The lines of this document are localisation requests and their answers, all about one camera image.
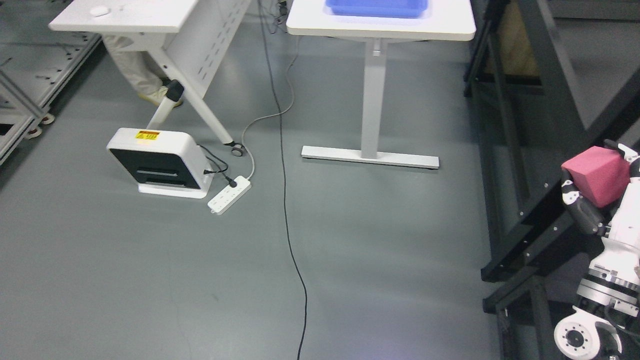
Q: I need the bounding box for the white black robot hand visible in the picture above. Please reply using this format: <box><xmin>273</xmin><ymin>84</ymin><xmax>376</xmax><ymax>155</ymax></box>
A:
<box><xmin>561</xmin><ymin>139</ymin><xmax>639</xmax><ymax>289</ymax></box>

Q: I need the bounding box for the pink block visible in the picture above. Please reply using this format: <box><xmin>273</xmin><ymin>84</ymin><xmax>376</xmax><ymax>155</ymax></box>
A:
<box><xmin>561</xmin><ymin>146</ymin><xmax>630</xmax><ymax>208</ymax></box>

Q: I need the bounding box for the black metal shelf rack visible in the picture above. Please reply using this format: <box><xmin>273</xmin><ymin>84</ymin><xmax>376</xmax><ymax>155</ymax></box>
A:
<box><xmin>464</xmin><ymin>0</ymin><xmax>639</xmax><ymax>360</ymax></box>

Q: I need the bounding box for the blue plastic tray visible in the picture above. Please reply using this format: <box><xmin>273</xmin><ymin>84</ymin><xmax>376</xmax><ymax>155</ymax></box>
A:
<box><xmin>325</xmin><ymin>0</ymin><xmax>429</xmax><ymax>19</ymax></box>

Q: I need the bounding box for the white power strip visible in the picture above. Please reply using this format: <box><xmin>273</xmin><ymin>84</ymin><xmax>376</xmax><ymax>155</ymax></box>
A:
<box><xmin>207</xmin><ymin>175</ymin><xmax>252</xmax><ymax>215</ymax></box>

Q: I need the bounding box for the white black floor device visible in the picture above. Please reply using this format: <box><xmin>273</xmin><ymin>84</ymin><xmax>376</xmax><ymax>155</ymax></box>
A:
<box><xmin>106</xmin><ymin>80</ymin><xmax>213</xmax><ymax>199</ymax></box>

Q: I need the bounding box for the white folding desk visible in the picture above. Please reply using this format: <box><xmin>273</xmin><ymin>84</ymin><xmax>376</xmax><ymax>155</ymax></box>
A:
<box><xmin>49</xmin><ymin>0</ymin><xmax>250</xmax><ymax>157</ymax></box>

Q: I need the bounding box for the seated person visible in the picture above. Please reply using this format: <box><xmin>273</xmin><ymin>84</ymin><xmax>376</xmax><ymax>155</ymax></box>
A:
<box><xmin>102</xmin><ymin>34</ymin><xmax>170</xmax><ymax>107</ymax></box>

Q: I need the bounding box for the white pedestal table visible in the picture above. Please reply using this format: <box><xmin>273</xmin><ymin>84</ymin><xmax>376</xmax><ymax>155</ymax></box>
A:
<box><xmin>286</xmin><ymin>0</ymin><xmax>476</xmax><ymax>170</ymax></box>

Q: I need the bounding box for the long black floor cable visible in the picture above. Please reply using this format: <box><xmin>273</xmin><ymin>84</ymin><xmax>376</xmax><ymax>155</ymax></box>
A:
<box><xmin>256</xmin><ymin>0</ymin><xmax>309</xmax><ymax>360</ymax></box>

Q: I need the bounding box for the grey power strip cable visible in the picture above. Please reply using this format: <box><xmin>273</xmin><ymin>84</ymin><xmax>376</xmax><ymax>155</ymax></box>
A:
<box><xmin>241</xmin><ymin>35</ymin><xmax>301</xmax><ymax>181</ymax></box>

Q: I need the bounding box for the aluminium frame rack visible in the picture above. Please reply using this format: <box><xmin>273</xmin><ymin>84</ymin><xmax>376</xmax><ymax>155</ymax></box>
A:
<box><xmin>0</xmin><ymin>27</ymin><xmax>101</xmax><ymax>163</ymax></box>

